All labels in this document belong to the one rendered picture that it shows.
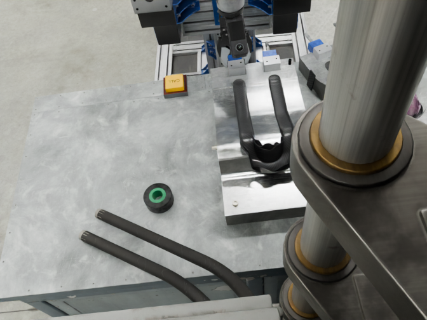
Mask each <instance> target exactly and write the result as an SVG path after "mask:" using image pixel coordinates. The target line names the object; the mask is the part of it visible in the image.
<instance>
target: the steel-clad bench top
mask: <svg viewBox="0 0 427 320"><path fill-rule="evenodd" d="M294 66H295V71H296V74H297V78H298V82H299V87H300V90H301V95H302V100H303V103H304V108H305V110H308V109H309V108H310V107H311V106H312V105H314V104H316V103H318V102H320V101H322V100H321V99H320V97H319V96H318V95H317V94H316V92H315V91H314V89H312V91H311V90H310V89H309V88H308V86H307V80H306V78H305V77H304V76H303V75H302V73H301V72H300V70H299V62H294ZM205 85H206V86H205ZM187 87H188V96H184V97H175V98H166V99H165V98H164V95H163V80H159V81H150V82H145V83H136V84H127V85H122V86H113V87H107V88H98V89H93V90H84V91H75V92H70V93H61V94H55V95H46V96H41V97H35V101H34V106H33V110H32V115H31V119H30V124H29V129H28V133H27V138H26V142H25V147H24V153H23V157H22V162H21V166H20V171H19V175H18V180H17V186H16V189H15V195H14V198H13V204H12V207H11V213H10V219H9V222H8V228H7V231H6V237H5V240H4V246H3V251H2V255H1V260H0V298H10V297H21V296H28V295H39V294H45V293H56V292H63V291H74V290H85V289H92V288H103V287H110V286H121V285H127V284H139V283H150V282H156V281H162V280H161V279H160V278H158V277H156V276H153V275H151V274H149V273H147V272H145V271H143V270H141V269H139V268H137V267H135V266H133V265H130V264H129V263H126V262H124V261H122V260H120V259H118V258H116V257H114V256H112V255H110V254H108V253H106V252H104V251H102V250H100V249H98V248H96V247H94V246H92V245H90V244H88V243H85V242H83V241H82V240H79V238H78V236H79V233H80V232H81V231H82V230H87V231H88V232H91V233H93V234H95V235H97V236H99V237H102V238H104V239H106V240H108V241H110V242H112V243H114V244H117V245H119V246H121V247H123V248H125V249H127V250H130V251H132V252H134V253H136V254H138V255H140V256H142V257H144V258H147V259H149V260H151V261H153V262H155V263H158V264H160V265H162V266H164V267H166V268H168V269H170V270H172V271H174V272H176V273H177V274H179V275H180V276H182V277H183V278H191V277H202V276H214V274H212V273H211V272H209V271H207V270H205V269H204V268H202V267H199V266H197V265H195V264H193V263H191V262H188V261H187V260H184V259H183V258H180V257H178V256H176V255H174V254H172V253H169V252H167V251H165V250H163V249H161V248H159V247H157V246H155V245H153V244H151V243H148V242H146V241H144V240H142V239H140V238H138V237H135V236H133V235H131V234H129V233H127V232H125V231H123V230H121V229H119V228H116V227H114V226H112V225H110V224H108V223H105V222H103V221H101V220H99V219H98V218H95V212H96V210H97V209H99V208H101V209H103V210H106V211H108V212H110V213H113V214H115V215H117V216H119V217H121V218H124V219H126V220H128V221H130V222H133V223H135V224H137V225H139V226H141V227H144V228H146V229H148V230H151V231H153V232H155V233H157V234H159V235H162V236H164V237H167V238H169V239H171V240H173V241H175V242H177V243H180V244H182V245H184V246H187V247H188V248H191V249H193V250H195V251H198V252H200V253H202V254H204V255H206V256H208V257H210V258H213V259H214V260H216V261H218V262H220V263H221V264H223V265H225V266H226V267H227V268H229V269H230V270H232V271H233V272H234V273H237V272H249V271H255V270H266V269H278V268H284V266H283V243H284V240H285V235H286V233H287V232H288V230H289V228H290V227H291V226H292V225H293V224H294V223H295V222H296V221H298V220H300V219H302V218H303V217H295V218H285V219H279V220H268V221H262V222H252V223H241V224H235V225H227V223H226V217H225V211H224V199H223V192H222V180H221V174H220V167H219V160H218V153H217V150H212V146H215V145H217V140H216V127H215V112H214V100H213V93H212V81H211V74H202V75H197V76H188V77H187ZM154 183H164V184H166V185H167V186H169V188H170V189H171V191H172V194H173V197H174V202H173V205H172V207H171V208H170V209H169V210H168V211H166V212H164V213H153V212H151V211H149V209H148V208H147V206H146V204H145V202H144V199H143V196H144V192H145V190H146V189H147V188H148V187H149V186H150V185H152V184H154Z"/></svg>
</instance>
